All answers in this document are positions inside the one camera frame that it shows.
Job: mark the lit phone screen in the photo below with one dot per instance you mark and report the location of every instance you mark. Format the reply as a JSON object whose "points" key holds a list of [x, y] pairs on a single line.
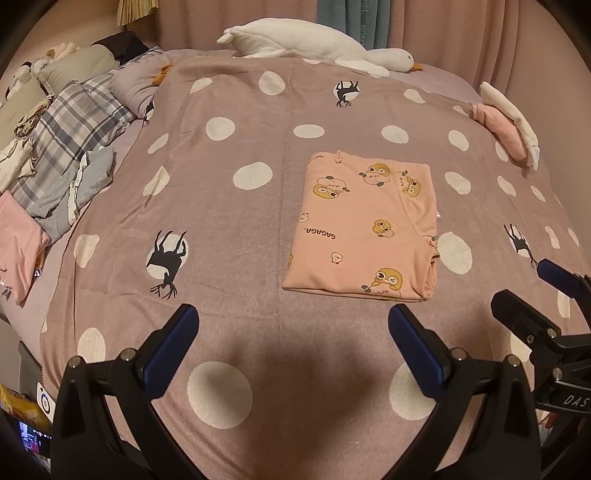
{"points": [[34, 438]]}

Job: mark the lilac bed sheet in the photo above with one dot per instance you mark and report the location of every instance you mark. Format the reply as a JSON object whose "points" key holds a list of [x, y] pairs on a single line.
{"points": [[438, 76]]}

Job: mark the grey-blue ruffled cloth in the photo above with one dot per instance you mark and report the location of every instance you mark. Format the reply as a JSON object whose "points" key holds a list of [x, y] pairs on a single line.
{"points": [[92, 175]]}

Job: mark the pink folded cloth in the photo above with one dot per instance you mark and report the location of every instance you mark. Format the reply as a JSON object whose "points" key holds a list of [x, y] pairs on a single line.
{"points": [[501, 129]]}

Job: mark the white round device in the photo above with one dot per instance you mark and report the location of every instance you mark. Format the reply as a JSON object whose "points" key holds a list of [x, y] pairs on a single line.
{"points": [[45, 399]]}

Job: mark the yellow packet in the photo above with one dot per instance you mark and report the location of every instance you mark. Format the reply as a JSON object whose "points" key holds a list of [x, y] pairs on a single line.
{"points": [[18, 406]]}

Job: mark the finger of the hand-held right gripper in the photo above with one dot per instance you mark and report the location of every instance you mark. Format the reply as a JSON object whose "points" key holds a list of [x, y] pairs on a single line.
{"points": [[521, 314], [558, 277]]}

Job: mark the floral cloth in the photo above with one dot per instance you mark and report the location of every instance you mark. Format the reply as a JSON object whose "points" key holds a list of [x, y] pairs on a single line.
{"points": [[30, 117]]}

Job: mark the black and white plush toy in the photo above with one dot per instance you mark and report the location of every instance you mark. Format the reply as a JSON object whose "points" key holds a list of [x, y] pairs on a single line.
{"points": [[21, 74]]}

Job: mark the grey plaid quilt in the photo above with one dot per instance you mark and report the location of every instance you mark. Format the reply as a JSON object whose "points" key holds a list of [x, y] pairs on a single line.
{"points": [[74, 124]]}

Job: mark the mauve polka dot blanket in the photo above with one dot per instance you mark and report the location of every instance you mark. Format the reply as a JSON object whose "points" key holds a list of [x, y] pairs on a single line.
{"points": [[231, 254]]}

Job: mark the white crumpled cloth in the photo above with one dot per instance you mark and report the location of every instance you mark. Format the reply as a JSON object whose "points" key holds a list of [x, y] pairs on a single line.
{"points": [[14, 159]]}

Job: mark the pink cartoon print shirt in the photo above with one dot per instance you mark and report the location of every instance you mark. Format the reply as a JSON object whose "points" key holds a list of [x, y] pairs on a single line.
{"points": [[355, 240]]}

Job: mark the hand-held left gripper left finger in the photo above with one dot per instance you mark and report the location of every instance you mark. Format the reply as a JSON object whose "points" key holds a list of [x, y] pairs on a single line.
{"points": [[171, 350]]}

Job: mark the orange plush piece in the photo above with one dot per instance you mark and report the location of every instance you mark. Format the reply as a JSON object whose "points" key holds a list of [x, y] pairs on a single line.
{"points": [[161, 76]]}

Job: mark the white goose plush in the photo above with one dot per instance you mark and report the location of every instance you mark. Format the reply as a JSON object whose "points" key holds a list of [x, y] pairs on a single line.
{"points": [[295, 44]]}

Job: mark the beige pillow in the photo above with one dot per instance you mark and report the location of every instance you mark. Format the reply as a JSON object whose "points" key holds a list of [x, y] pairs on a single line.
{"points": [[78, 64]]}

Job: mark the cream plush toy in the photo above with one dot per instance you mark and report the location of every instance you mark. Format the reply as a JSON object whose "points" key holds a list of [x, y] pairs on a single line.
{"points": [[60, 50]]}

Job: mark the pink garment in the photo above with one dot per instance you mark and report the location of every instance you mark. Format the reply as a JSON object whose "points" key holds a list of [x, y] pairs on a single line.
{"points": [[18, 244]]}

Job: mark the lilac pillow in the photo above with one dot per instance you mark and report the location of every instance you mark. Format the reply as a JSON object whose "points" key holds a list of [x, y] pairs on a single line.
{"points": [[134, 85]]}

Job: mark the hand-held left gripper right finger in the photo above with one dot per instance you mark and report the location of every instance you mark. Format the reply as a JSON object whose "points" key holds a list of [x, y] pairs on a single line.
{"points": [[415, 350]]}

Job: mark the dark brown pillow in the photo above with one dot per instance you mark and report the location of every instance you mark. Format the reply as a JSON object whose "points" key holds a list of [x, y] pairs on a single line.
{"points": [[124, 46]]}

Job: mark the white folded cloth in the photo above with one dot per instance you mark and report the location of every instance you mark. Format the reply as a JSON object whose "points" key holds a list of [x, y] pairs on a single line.
{"points": [[508, 108]]}

